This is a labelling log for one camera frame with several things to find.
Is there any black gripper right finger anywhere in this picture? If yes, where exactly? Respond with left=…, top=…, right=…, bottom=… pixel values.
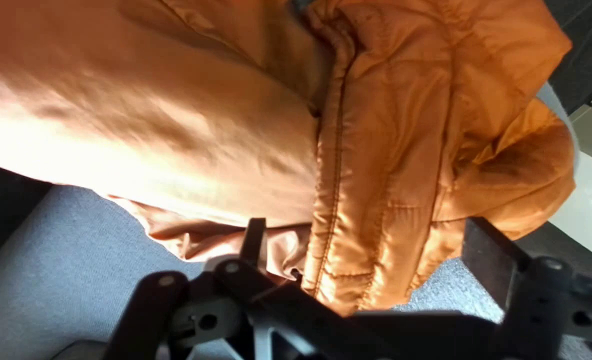
left=460, top=215, right=592, bottom=360

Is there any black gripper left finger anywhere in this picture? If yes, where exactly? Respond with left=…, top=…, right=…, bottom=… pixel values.
left=105, top=215, right=312, bottom=360

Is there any orange quilted jersey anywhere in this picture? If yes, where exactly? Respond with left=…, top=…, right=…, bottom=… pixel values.
left=0, top=0, right=578, bottom=316

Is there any grey upholstered chair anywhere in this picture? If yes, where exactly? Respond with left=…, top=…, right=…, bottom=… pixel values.
left=0, top=77, right=582, bottom=360

